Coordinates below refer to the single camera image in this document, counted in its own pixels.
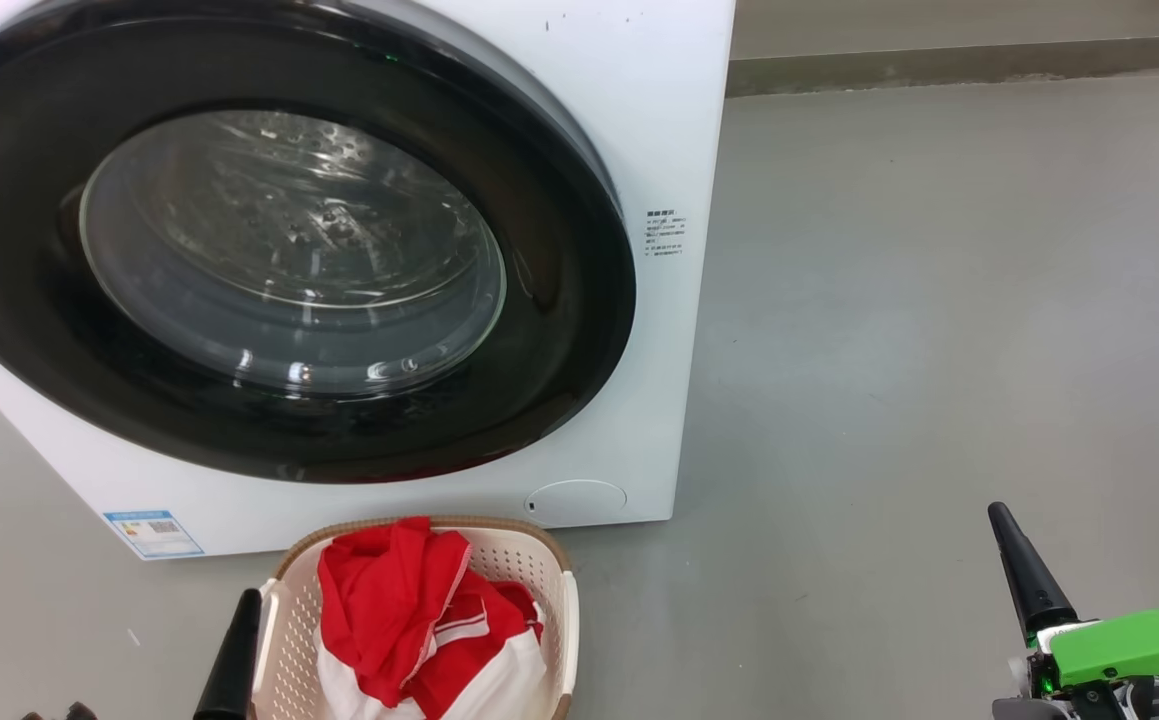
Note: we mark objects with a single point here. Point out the black round washer door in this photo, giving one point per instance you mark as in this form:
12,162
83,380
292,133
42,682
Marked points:
289,250

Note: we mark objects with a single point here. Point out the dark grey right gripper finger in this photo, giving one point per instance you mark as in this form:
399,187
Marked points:
1029,580

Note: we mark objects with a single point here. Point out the cream perforated laundry basket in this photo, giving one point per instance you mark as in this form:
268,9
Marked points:
524,560

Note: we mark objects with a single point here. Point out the round white filter cover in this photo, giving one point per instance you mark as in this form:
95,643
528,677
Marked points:
576,503

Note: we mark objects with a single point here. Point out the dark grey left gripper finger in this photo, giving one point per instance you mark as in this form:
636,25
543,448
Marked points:
234,660

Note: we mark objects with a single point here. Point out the blue energy label sticker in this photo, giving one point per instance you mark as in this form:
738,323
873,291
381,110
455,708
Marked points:
154,534

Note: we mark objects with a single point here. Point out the white front-load washing machine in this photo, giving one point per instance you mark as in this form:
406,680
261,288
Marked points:
659,400

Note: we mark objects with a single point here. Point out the red and white garment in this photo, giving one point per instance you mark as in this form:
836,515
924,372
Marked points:
379,600

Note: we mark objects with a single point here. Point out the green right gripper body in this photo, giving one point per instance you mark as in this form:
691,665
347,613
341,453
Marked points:
1139,645

